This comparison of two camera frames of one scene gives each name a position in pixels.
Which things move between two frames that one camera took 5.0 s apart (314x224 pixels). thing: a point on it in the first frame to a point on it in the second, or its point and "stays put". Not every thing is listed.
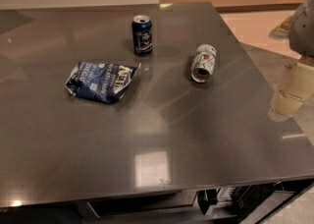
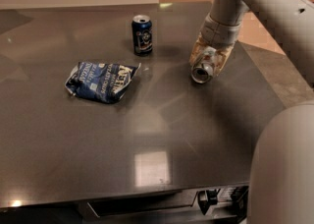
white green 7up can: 203,63 stays put
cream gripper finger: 298,87 to 198,49
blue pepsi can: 142,33 stays put
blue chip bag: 104,83 stays put
